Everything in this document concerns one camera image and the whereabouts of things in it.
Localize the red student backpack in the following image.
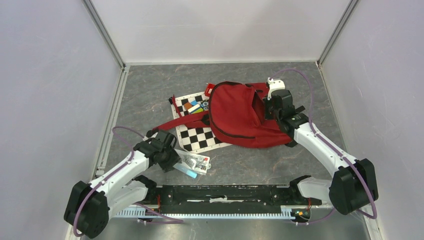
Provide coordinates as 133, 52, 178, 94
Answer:
147, 81, 291, 148

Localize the packaged ruler set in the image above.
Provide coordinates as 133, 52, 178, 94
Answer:
175, 149, 211, 175

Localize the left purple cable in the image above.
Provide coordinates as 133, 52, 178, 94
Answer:
72, 126, 185, 238

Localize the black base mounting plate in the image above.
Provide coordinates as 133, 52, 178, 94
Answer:
140, 184, 322, 214

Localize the purple cable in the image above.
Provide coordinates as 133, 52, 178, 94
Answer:
72, 126, 185, 238
268, 68, 379, 227

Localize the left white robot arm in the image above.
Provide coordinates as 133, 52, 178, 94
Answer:
63, 130, 181, 239

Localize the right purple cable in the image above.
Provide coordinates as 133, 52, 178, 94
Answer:
268, 68, 379, 227

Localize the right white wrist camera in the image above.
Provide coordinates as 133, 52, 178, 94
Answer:
266, 77, 286, 100

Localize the red window toy block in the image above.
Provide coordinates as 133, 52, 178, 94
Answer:
204, 83, 215, 97

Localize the brown blue green block stack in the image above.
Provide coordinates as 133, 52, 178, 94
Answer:
183, 101, 204, 114

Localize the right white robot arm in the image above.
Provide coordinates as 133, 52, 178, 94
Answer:
263, 89, 378, 220

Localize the blue packaged correction tape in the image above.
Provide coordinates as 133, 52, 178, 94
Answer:
173, 163, 198, 179

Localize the black white chess mat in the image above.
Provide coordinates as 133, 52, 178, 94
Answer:
169, 92, 230, 154

